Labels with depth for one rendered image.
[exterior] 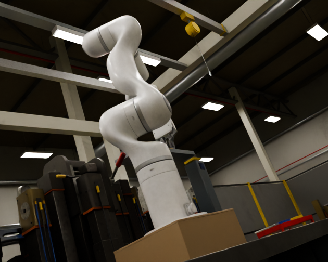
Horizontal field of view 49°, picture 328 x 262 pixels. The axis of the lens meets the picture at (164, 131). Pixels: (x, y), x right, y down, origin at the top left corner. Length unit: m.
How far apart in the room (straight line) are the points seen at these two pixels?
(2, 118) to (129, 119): 4.38
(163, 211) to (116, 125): 0.30
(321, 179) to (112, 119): 7.92
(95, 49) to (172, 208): 0.67
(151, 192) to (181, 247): 0.21
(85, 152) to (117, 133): 8.49
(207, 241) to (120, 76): 0.59
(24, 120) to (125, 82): 4.40
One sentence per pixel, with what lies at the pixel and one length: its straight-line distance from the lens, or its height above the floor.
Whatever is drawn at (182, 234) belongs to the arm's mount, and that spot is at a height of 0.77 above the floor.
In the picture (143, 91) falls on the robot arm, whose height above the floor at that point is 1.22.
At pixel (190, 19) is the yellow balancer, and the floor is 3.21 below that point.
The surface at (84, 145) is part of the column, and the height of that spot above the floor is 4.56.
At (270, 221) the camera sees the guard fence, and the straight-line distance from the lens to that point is 7.75.
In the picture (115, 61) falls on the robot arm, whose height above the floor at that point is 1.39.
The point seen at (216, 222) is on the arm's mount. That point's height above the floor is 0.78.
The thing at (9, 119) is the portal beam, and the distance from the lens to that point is 5.44.
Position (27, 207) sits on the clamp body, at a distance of 1.20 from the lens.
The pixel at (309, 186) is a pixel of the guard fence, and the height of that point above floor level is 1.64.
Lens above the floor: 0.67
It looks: 22 degrees up
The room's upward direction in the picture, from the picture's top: 20 degrees counter-clockwise
